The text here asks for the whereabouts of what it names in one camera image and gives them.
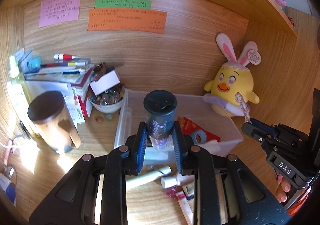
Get dark blue small box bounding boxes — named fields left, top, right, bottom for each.
left=182, top=181, right=195, bottom=201

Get pale green tube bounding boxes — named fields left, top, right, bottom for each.
left=125, top=165, right=171, bottom=190

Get red cap lip gloss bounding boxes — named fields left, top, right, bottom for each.
left=164, top=186, right=194, bottom=225

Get black cylindrical tube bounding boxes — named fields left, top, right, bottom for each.
left=143, top=90, right=177, bottom=150

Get person right hand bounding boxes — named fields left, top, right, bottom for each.
left=275, top=175, right=291, bottom=203

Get blue white paper carton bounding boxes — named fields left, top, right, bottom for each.
left=0, top=173, right=16, bottom=206

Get eyeglasses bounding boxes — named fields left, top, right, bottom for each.
left=1, top=135, right=24, bottom=187

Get clear plastic storage bin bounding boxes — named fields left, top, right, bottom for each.
left=114, top=89, right=244, bottom=156

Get brown mug with lid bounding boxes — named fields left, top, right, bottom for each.
left=27, top=91, right=81, bottom=153

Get yellow chick plush toy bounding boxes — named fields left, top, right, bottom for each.
left=203, top=33, right=261, bottom=117

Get bowl of glass marbles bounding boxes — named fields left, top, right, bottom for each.
left=87, top=83, right=125, bottom=114

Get green spray bottle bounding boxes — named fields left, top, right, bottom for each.
left=8, top=55, right=34, bottom=135

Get stack of books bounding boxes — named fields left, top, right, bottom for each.
left=22, top=57, right=118, bottom=125

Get white small box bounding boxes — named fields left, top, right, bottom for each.
left=89, top=70, right=120, bottom=96

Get red white marker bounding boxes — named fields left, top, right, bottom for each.
left=54, top=53, right=79, bottom=61

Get pink sticky note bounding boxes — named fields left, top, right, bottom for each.
left=39, top=0, right=81, bottom=28

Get orange sticky note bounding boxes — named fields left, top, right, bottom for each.
left=87, top=8, right=167, bottom=34

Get green sticky note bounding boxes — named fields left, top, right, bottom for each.
left=94, top=0, right=152, bottom=10

